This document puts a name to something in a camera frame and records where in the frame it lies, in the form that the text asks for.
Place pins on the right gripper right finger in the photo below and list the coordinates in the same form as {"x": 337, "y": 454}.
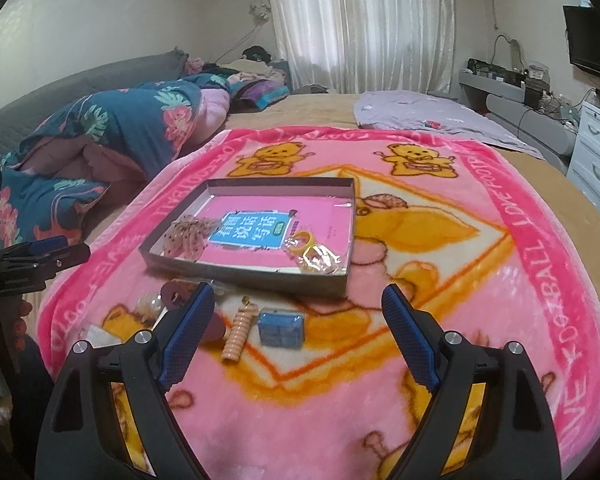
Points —
{"x": 515, "y": 436}

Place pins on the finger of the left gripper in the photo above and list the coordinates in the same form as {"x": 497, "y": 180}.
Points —
{"x": 32, "y": 275}
{"x": 34, "y": 250}

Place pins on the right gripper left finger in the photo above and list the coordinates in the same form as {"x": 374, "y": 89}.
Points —
{"x": 81, "y": 437}

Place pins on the clear beige hair claw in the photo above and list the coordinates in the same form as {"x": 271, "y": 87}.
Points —
{"x": 149, "y": 307}

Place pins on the maroon hair claw clip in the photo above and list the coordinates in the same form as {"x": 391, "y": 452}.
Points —
{"x": 175, "y": 293}

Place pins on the pink dotted bow hairclip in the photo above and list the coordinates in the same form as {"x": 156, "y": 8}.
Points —
{"x": 187, "y": 237}

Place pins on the blue small box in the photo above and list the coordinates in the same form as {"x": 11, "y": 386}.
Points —
{"x": 281, "y": 329}

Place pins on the white card packet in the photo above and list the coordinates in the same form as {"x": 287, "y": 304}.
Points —
{"x": 98, "y": 337}

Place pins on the person left hand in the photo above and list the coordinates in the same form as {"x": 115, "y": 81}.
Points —
{"x": 19, "y": 326}

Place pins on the grey padded headboard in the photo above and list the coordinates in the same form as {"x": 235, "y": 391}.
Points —
{"x": 22, "y": 116}

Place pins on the blue floral quilt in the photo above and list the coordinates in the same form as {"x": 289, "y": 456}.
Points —
{"x": 97, "y": 152}

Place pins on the pink bear fleece blanket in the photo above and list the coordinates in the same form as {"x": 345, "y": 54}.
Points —
{"x": 450, "y": 222}

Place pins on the grey cardboard box tray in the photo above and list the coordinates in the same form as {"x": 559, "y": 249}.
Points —
{"x": 274, "y": 280}

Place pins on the purple striped pillow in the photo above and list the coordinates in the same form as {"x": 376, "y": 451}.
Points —
{"x": 256, "y": 95}

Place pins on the white drawer cabinet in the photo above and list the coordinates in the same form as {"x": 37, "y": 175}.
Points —
{"x": 584, "y": 167}

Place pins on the grey bed footboard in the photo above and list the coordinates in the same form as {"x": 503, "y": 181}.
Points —
{"x": 504, "y": 104}

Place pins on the lilac bed sheet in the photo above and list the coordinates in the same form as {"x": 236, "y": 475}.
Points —
{"x": 413, "y": 111}

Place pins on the white curtain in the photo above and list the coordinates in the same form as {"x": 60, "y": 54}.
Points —
{"x": 353, "y": 46}

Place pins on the black wall television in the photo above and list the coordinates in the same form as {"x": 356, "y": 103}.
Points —
{"x": 583, "y": 36}

